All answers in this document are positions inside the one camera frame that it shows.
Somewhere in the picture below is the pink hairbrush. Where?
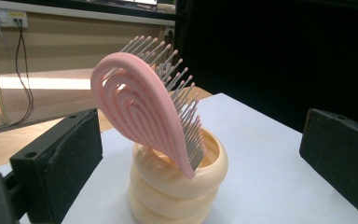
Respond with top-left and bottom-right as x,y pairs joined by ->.
89,35 -> 207,181

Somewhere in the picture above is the white wall outlet strip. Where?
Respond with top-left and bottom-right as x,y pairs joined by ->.
0,7 -> 29,30

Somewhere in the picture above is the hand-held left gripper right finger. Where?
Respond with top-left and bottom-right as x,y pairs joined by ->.
298,107 -> 358,224

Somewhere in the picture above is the black hanging wall cable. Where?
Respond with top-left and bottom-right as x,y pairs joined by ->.
0,18 -> 35,135

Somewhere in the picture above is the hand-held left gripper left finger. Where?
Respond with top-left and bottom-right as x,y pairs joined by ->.
9,108 -> 103,224

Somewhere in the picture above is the white table board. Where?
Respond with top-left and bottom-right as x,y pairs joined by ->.
0,92 -> 358,224

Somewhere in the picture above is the cream ribbed cup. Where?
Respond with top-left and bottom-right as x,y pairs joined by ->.
128,127 -> 229,224

